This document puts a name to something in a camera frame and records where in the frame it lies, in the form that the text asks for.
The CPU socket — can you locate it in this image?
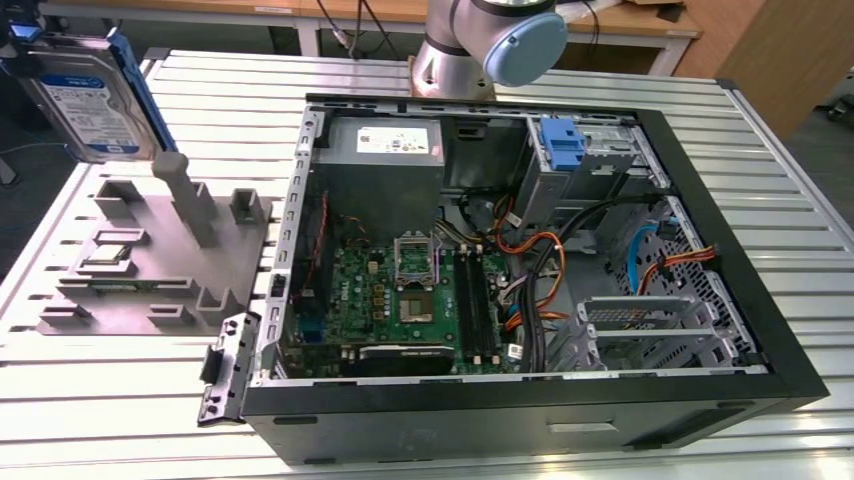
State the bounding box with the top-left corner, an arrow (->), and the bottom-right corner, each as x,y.
396,291 -> 436,325

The green RAM stick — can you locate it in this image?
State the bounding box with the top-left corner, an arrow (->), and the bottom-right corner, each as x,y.
82,280 -> 158,294

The grey expansion slot latch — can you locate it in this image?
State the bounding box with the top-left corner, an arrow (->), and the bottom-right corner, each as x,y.
196,310 -> 262,427

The black PC case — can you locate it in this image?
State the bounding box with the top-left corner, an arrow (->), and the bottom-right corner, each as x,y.
238,92 -> 831,466

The black graphics card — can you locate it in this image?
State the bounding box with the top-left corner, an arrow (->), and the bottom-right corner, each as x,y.
337,341 -> 458,378

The grey metal drive cage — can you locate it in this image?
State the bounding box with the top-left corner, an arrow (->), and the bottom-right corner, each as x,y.
516,115 -> 669,232

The thin locking lever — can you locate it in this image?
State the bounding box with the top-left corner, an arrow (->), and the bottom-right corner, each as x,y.
429,230 -> 444,286

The wooden top desk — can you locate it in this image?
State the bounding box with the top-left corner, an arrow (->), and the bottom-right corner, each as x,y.
252,0 -> 705,77

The wooden cabinet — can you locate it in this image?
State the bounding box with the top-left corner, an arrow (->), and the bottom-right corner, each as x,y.
679,0 -> 854,141

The grey thin wire bundle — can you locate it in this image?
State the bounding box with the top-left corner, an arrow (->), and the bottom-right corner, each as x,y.
497,277 -> 532,314

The green motherboard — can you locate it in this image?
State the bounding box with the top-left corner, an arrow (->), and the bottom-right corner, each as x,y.
285,214 -> 529,377

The red black twisted wire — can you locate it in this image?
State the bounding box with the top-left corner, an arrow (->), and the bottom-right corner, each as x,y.
302,192 -> 332,296

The yellow black power wire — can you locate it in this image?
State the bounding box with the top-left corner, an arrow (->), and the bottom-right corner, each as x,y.
433,215 -> 499,242

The black RAM slot pair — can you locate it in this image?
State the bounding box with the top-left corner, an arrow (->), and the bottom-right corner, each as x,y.
453,243 -> 488,366
470,243 -> 505,366

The orange yellow wire bundle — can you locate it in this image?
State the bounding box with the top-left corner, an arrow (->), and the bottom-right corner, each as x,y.
493,230 -> 569,332

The silver CPU chip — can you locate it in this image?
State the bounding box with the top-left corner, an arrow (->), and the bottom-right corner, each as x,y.
84,244 -> 129,265

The grey power supply unit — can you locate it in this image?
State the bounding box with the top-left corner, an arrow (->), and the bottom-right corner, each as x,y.
310,115 -> 446,239

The orange red disk power wire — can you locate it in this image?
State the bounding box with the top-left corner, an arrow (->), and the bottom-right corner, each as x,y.
636,244 -> 719,297

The blue data wire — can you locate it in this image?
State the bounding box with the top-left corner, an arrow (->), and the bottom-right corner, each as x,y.
623,219 -> 676,297

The blue drive cage latch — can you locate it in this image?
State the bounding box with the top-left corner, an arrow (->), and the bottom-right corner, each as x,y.
540,118 -> 587,172

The grey metal disk bay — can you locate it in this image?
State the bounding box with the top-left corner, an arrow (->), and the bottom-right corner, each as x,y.
573,294 -> 753,374

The metal socket cover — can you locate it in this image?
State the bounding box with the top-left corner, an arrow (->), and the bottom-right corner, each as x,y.
392,229 -> 442,292

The grey parts rack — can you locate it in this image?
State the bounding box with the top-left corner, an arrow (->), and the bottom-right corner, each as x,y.
35,152 -> 276,337

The hard disk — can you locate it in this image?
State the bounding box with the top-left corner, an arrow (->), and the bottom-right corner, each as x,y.
9,22 -> 180,164

